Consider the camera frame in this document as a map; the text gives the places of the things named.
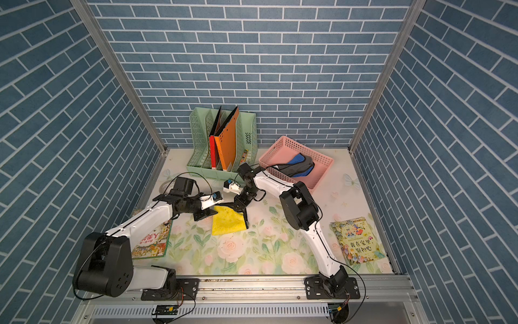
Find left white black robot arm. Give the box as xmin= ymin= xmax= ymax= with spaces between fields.
xmin=71 ymin=175 xmax=223 ymax=299

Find aluminium mounting rail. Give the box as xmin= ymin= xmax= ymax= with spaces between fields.
xmin=80 ymin=275 xmax=418 ymax=306

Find pink plastic basket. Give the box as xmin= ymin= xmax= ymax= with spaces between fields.
xmin=258 ymin=136 xmax=334 ymax=193

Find orange folder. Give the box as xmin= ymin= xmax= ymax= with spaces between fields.
xmin=214 ymin=107 xmax=240 ymax=171

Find left picture book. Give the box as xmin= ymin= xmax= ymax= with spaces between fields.
xmin=132 ymin=220 xmax=172 ymax=260

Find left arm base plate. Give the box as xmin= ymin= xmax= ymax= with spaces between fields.
xmin=140 ymin=278 xmax=200 ymax=301

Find yellow dishcloth black trim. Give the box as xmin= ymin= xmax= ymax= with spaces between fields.
xmin=212 ymin=206 xmax=247 ymax=236

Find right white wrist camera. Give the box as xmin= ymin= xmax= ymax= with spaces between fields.
xmin=223 ymin=179 xmax=243 ymax=194

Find blue grey dishcloth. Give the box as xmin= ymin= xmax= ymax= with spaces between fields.
xmin=266 ymin=153 xmax=315 ymax=178

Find picture book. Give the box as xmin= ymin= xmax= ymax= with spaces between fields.
xmin=330 ymin=217 xmax=386 ymax=266
xmin=132 ymin=220 xmax=172 ymax=260

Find small items in organizer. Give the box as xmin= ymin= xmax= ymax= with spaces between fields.
xmin=240 ymin=149 xmax=249 ymax=164

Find red black folder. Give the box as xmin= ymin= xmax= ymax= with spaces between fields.
xmin=209 ymin=108 xmax=223 ymax=170

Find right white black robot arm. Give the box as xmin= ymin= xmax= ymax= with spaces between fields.
xmin=233 ymin=163 xmax=349 ymax=298

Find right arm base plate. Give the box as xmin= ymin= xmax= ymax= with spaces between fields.
xmin=304 ymin=275 xmax=361 ymax=300

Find green plastic file organizer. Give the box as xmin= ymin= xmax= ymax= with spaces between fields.
xmin=187 ymin=107 xmax=258 ymax=180

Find grey slotted cable duct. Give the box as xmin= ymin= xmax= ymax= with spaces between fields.
xmin=91 ymin=303 xmax=329 ymax=319

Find right picture book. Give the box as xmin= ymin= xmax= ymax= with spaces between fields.
xmin=330 ymin=217 xmax=386 ymax=266

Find clear tape roll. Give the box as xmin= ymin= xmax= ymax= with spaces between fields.
xmin=159 ymin=180 xmax=175 ymax=194

